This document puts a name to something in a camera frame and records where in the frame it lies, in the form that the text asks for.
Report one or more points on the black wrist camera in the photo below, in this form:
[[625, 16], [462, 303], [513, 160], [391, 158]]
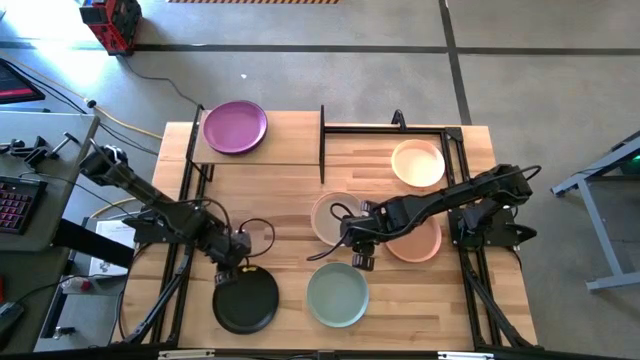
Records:
[[241, 242], [350, 231]]

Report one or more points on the black flat bar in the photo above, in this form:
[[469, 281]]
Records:
[[90, 242]]

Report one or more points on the grey desk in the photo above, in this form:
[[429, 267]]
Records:
[[55, 170]]

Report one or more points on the white paper sheet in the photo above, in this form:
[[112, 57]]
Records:
[[112, 235]]

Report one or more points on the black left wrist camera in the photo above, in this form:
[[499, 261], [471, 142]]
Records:
[[241, 242]]

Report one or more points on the grey metal table frame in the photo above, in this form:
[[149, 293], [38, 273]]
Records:
[[600, 230]]

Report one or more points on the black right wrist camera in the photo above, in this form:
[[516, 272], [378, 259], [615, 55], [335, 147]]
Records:
[[350, 231]]

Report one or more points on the black device green light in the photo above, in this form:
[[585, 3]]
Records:
[[632, 160]]

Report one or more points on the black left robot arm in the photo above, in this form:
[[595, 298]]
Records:
[[150, 197]]

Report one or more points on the white metal bracket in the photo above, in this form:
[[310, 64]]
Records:
[[465, 355], [186, 354]]

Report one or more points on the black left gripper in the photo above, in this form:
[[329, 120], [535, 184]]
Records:
[[225, 250]]

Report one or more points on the white power strip red switch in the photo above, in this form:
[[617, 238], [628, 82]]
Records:
[[82, 285]]

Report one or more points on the black aluminium rig frame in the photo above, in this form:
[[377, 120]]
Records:
[[380, 130]]

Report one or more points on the sage green plate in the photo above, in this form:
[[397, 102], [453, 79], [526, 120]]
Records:
[[338, 295]]

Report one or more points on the black keyboard red keys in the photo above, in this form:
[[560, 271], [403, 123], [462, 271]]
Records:
[[17, 205]]

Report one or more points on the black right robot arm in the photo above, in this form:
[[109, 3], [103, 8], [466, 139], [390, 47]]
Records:
[[440, 198]]

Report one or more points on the black plate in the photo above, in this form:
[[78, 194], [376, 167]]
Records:
[[247, 305]]

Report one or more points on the pale peach plate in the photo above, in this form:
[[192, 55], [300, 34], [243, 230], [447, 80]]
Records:
[[418, 163]]

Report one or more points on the purple plate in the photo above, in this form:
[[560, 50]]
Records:
[[235, 127]]

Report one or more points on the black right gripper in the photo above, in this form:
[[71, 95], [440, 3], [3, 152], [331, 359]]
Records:
[[372, 232]]

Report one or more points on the black metal clamp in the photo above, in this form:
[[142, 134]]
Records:
[[30, 150]]

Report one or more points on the terracotta pink plate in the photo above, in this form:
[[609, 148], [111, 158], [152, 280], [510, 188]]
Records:
[[417, 246]]

